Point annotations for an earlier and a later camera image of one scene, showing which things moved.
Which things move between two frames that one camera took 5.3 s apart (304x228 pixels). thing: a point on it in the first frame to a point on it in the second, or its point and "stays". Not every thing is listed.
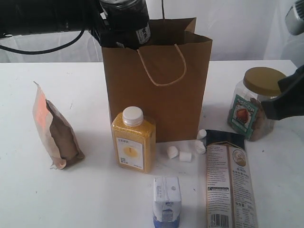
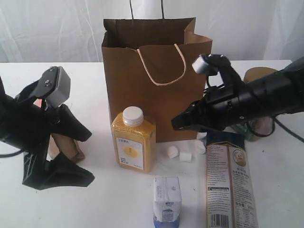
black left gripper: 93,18 to 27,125
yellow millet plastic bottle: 134,141 stays
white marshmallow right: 199,148 stays
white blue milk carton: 166,204 stays
